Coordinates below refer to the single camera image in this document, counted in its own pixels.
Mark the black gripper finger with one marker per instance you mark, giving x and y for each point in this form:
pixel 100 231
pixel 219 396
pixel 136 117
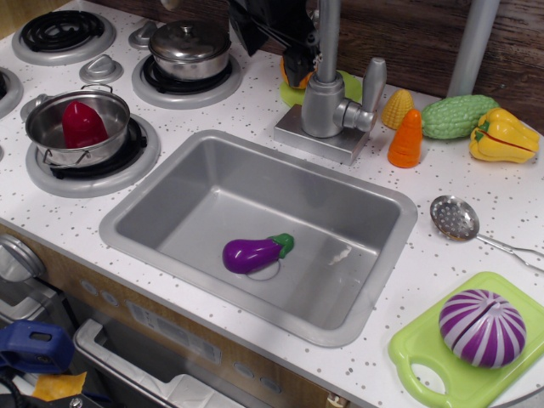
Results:
pixel 297 52
pixel 247 30

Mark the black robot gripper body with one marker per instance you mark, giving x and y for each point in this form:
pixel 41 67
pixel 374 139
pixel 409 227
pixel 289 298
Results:
pixel 285 21

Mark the silver toy faucet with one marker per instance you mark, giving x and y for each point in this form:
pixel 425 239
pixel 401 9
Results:
pixel 327 123

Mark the orange toy fruit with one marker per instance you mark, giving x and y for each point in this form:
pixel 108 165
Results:
pixel 296 73

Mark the small green plate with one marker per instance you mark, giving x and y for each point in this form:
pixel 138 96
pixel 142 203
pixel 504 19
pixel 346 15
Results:
pixel 295 96

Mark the steel pot with lid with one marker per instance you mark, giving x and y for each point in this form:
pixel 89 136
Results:
pixel 190 50

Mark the yellow toy corn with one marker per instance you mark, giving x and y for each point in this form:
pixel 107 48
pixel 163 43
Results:
pixel 398 105

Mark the back right stove burner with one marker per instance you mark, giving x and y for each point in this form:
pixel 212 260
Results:
pixel 154 87

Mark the stove burner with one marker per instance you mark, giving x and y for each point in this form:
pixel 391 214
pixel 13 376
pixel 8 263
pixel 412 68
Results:
pixel 135 159
pixel 154 87
pixel 63 38
pixel 11 92

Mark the grey stove knob upper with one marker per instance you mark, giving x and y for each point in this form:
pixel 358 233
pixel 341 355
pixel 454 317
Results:
pixel 140 38

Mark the orange toy carrot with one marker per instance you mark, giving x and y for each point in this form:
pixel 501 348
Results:
pixel 405 149

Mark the grey stove knob middle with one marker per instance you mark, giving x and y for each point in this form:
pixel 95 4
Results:
pixel 102 69

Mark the green toy bitter gourd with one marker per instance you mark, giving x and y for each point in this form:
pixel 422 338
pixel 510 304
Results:
pixel 455 117

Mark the front right stove burner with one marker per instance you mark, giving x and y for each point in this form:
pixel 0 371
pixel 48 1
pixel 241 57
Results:
pixel 135 159

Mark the grey vertical pole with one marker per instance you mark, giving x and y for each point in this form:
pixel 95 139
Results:
pixel 479 24

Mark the back left stove burner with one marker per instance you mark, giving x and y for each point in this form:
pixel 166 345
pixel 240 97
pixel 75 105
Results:
pixel 63 38

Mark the grey plastic sink basin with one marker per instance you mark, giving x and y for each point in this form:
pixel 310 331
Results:
pixel 216 187

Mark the red toy pepper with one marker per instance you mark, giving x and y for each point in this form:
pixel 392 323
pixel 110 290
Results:
pixel 82 126

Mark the open steel pot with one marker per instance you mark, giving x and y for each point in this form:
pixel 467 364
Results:
pixel 44 128

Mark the purple toy eggplant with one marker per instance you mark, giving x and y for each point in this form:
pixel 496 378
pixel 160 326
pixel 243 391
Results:
pixel 244 256

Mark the yellow toy bell pepper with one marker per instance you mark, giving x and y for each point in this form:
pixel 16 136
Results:
pixel 501 137

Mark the steel slotted spoon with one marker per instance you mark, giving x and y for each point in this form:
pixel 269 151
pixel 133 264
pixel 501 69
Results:
pixel 458 221

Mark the far left stove burner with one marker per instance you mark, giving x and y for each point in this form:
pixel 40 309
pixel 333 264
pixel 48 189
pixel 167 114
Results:
pixel 11 92

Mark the purple striped toy onion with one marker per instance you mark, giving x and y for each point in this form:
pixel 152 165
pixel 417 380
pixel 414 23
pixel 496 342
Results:
pixel 482 328

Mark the grey round front knob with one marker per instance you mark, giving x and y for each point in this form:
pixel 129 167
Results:
pixel 18 262

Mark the green plastic cutting board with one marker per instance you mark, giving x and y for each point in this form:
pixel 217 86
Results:
pixel 420 343

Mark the blue clamp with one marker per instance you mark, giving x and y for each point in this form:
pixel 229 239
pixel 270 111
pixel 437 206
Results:
pixel 36 347

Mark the yellow tape piece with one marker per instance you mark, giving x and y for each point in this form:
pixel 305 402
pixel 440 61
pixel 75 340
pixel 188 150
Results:
pixel 51 387

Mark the silver oven door handle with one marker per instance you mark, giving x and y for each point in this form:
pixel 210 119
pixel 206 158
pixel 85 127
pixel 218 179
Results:
pixel 182 391

